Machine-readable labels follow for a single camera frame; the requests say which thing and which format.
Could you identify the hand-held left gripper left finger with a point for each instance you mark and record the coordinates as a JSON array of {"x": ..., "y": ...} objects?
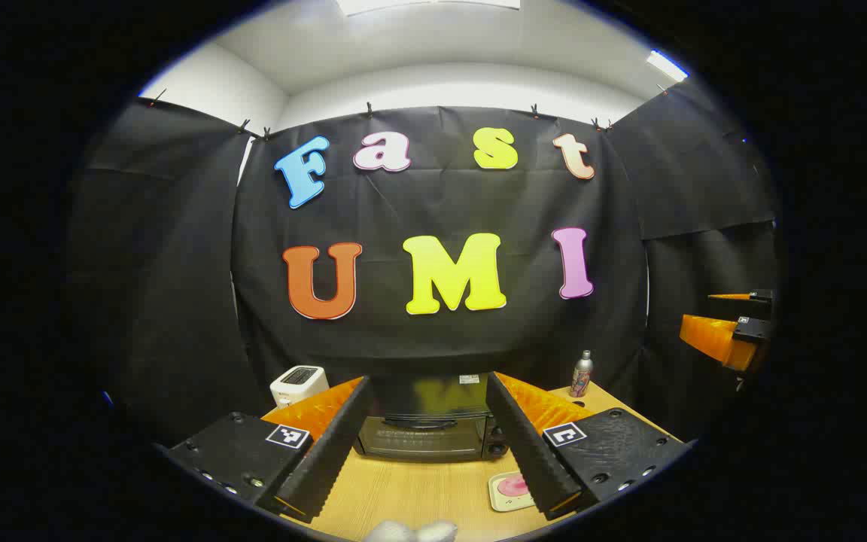
[{"x": 328, "y": 452}]

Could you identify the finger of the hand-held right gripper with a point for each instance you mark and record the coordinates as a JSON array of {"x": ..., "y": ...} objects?
[
  {"x": 716, "y": 339},
  {"x": 761, "y": 296}
]

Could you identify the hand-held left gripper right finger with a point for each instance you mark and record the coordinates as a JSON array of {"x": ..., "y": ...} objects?
[{"x": 527, "y": 452}]

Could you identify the pink round food slice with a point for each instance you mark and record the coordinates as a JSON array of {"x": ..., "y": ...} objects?
[{"x": 512, "y": 488}]

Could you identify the white square food tray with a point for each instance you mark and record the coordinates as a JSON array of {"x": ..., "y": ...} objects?
[{"x": 500, "y": 503}]

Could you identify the black electric oven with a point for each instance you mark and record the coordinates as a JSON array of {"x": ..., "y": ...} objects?
[{"x": 426, "y": 440}]

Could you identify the white toaster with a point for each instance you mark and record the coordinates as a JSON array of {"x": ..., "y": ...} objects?
[{"x": 296, "y": 384}]

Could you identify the silver spray bottle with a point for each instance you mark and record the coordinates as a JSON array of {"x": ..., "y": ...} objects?
[{"x": 581, "y": 376}]

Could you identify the ceiling light panel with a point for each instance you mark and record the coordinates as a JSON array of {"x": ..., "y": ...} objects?
[
  {"x": 426, "y": 6},
  {"x": 667, "y": 65}
]

